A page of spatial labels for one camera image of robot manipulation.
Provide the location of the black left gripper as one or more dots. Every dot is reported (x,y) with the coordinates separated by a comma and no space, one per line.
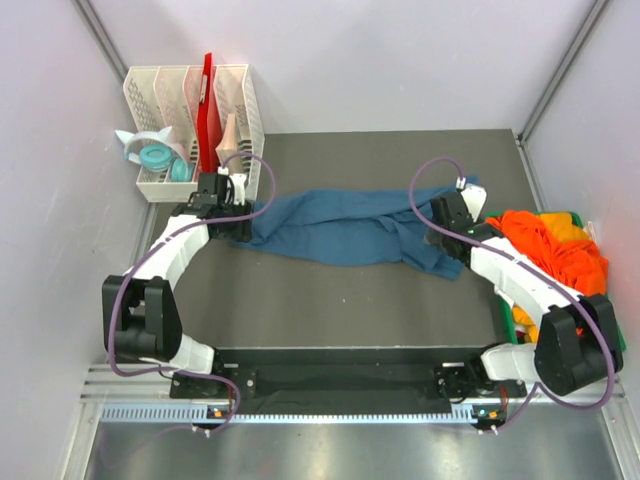
(241,233)

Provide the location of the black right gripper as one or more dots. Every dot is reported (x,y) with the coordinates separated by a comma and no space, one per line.
(433,238)

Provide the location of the blue t shirt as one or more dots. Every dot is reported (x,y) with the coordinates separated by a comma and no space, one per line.
(349,228)

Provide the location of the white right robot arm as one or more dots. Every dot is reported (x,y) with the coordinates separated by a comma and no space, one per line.
(578,341)

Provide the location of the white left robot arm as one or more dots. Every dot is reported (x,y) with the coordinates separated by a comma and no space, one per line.
(141,320)

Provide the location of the beige book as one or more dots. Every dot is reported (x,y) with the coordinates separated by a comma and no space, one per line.
(228,144)

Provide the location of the red folder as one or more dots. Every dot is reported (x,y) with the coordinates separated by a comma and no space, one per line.
(209,130)

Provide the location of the teal cat ear headphones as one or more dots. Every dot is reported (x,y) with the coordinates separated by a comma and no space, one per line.
(158,152)

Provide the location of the white file organizer rack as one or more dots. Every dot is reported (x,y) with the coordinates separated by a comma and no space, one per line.
(162,96)

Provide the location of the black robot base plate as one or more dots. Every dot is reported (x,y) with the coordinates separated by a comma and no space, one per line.
(386,380)

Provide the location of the aluminium frame post left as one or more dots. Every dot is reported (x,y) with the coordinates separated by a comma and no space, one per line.
(95,25)

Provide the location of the aluminium frame post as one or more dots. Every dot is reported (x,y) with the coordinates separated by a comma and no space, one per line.
(95,25)
(587,25)

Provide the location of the grey slotted cable duct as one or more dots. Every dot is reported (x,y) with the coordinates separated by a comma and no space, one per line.
(204,414)

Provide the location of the aluminium frame post right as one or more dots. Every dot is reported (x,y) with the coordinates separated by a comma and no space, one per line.
(587,25)

